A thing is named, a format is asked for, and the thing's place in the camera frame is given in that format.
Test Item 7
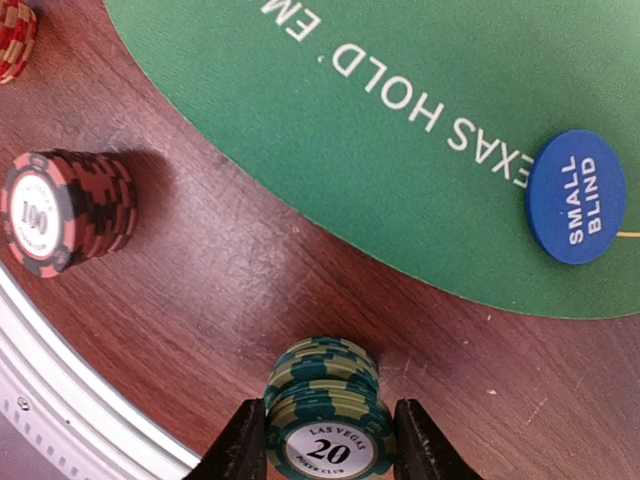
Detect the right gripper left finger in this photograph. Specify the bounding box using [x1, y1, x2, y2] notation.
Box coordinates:
[192, 399, 268, 480]

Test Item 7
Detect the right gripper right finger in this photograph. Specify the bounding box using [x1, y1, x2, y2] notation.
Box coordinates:
[393, 399, 482, 480]

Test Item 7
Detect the green 20 chip stack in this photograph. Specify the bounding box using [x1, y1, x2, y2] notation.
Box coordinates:
[264, 336, 395, 479]

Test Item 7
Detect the blue small blind button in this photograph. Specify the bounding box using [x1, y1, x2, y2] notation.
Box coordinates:
[525, 130, 627, 265]

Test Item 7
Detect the round green poker mat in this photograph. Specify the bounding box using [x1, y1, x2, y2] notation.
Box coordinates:
[106, 1, 639, 319]

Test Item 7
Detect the red tan chip stack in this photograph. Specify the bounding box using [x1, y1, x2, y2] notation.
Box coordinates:
[1, 0, 38, 84]

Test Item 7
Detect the aluminium front rail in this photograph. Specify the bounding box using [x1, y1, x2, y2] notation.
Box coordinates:
[1, 270, 201, 479]

